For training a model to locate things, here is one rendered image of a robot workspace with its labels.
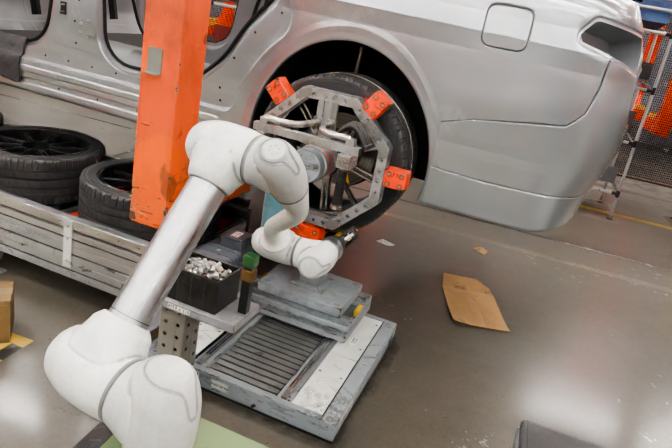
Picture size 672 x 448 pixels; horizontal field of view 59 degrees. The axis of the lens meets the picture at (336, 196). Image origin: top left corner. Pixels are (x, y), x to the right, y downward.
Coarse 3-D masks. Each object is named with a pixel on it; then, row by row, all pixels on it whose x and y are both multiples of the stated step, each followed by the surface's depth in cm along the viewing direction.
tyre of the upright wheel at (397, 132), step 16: (304, 80) 236; (320, 80) 234; (336, 80) 231; (352, 80) 230; (368, 96) 228; (384, 112) 227; (400, 112) 236; (384, 128) 229; (400, 128) 228; (400, 144) 228; (416, 144) 246; (400, 160) 230; (416, 160) 248; (384, 192) 235; (400, 192) 240; (384, 208) 237; (352, 224) 243; (368, 224) 242
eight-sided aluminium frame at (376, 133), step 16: (304, 96) 228; (320, 96) 226; (336, 96) 224; (352, 96) 223; (272, 112) 235; (288, 112) 238; (368, 128) 223; (384, 144) 221; (384, 160) 223; (352, 208) 232; (368, 208) 230; (320, 224) 239; (336, 224) 236
